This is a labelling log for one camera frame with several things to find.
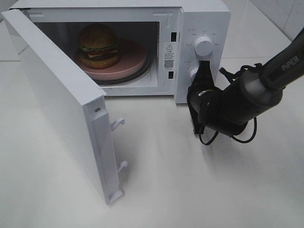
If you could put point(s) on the glass microwave turntable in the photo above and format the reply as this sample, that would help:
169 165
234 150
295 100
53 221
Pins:
146 66

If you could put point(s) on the white microwave door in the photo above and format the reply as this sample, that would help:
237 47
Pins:
72 101

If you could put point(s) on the white microwave oven body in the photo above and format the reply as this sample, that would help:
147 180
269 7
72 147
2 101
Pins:
166 28

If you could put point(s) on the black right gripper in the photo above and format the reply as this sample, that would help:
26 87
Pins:
201 90

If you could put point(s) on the white microwave knob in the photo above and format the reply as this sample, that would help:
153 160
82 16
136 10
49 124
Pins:
192 73
203 45

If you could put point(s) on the pink round plate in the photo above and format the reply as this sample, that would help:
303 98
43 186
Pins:
132 57

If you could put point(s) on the toy burger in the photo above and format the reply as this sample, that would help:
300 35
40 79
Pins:
98 46

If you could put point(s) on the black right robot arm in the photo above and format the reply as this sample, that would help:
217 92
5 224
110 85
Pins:
252 91

